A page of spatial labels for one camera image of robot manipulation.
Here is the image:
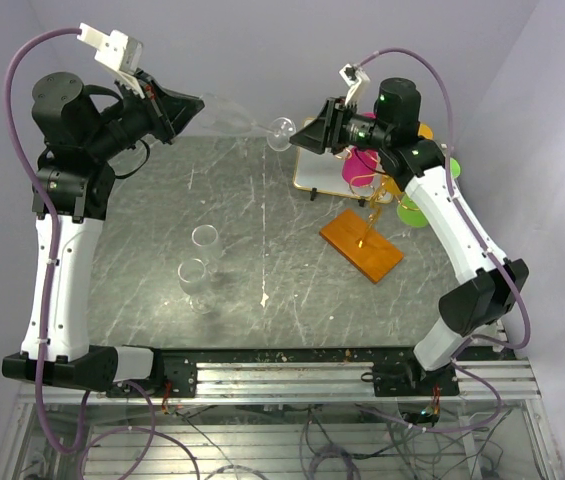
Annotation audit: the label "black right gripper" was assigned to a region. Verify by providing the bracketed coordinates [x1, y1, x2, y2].
[289, 97, 391, 156]

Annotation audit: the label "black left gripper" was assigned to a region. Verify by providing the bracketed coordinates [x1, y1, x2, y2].
[87, 67, 207, 161]

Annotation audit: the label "clear glass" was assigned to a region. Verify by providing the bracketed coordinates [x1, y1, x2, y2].
[196, 93, 297, 152]

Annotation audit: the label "pink plastic wine glass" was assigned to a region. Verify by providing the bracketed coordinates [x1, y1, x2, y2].
[341, 112, 381, 189]

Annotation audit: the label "orange plastic wine glass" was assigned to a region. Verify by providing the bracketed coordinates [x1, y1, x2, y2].
[383, 123, 434, 197]

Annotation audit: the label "green plastic wine glass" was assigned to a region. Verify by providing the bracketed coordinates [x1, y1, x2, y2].
[396, 157, 462, 228]

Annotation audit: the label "clear glass flute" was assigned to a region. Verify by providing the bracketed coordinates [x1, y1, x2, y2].
[177, 258, 215, 314]
[191, 224, 223, 276]

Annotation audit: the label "clear glass front flute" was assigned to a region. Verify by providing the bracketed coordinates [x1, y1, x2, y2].
[177, 258, 215, 314]

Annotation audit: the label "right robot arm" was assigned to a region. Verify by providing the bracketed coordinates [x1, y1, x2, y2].
[290, 78, 529, 396]

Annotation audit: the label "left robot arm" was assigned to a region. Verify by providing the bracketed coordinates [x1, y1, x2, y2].
[2, 70, 204, 397]

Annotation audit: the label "gold framed mirror tray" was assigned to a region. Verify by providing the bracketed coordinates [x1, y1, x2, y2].
[293, 147, 382, 206]

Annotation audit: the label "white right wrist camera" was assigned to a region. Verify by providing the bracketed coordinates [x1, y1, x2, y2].
[339, 64, 370, 108]

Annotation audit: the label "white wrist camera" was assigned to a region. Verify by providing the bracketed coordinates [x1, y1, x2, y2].
[339, 64, 370, 108]
[77, 23, 144, 98]

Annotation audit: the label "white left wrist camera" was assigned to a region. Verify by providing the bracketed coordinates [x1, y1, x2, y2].
[77, 23, 144, 98]

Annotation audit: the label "gold wire wine glass rack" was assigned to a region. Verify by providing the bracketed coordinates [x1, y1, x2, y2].
[319, 157, 404, 284]

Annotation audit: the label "aluminium rail frame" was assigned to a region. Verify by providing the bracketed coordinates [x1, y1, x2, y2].
[0, 347, 565, 479]

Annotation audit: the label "loose cables under table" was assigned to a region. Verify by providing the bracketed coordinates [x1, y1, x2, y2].
[161, 399, 513, 480]

